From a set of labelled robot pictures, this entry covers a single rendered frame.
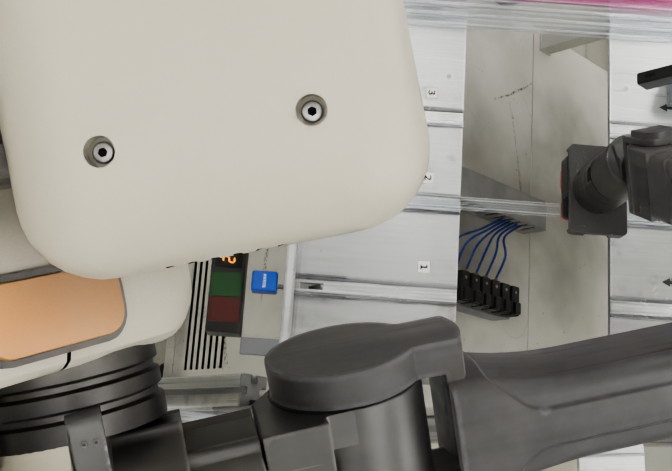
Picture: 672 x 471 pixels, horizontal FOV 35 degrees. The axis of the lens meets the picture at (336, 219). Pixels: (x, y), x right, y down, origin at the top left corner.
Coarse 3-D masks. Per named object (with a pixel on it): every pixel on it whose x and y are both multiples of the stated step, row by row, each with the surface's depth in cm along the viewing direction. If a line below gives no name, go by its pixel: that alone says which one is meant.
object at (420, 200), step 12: (408, 204) 125; (420, 204) 125; (432, 204) 125; (444, 204) 125; (456, 204) 125; (468, 204) 125; (480, 204) 125; (492, 204) 125; (504, 204) 125; (516, 204) 125; (528, 204) 125; (540, 204) 125; (552, 204) 125; (552, 216) 126; (636, 216) 125
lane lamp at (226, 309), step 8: (216, 296) 124; (216, 304) 123; (224, 304) 123; (232, 304) 123; (216, 312) 123; (224, 312) 123; (232, 312) 123; (208, 320) 123; (216, 320) 123; (224, 320) 123; (232, 320) 123
